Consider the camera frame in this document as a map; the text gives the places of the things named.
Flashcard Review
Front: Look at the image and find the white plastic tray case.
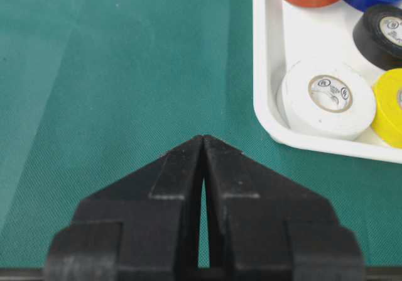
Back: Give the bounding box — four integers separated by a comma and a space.
253, 0, 401, 163

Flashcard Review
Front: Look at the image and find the yellow tape roll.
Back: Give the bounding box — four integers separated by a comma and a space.
371, 68, 401, 148

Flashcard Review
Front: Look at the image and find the black tape roll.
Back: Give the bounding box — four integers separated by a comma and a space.
352, 4, 401, 70

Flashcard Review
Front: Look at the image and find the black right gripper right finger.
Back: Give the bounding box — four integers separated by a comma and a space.
204, 135, 363, 280

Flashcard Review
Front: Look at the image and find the white tape roll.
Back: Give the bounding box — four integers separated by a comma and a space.
277, 58, 376, 140

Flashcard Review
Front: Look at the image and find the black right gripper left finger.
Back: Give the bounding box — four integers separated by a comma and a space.
44, 136, 201, 280

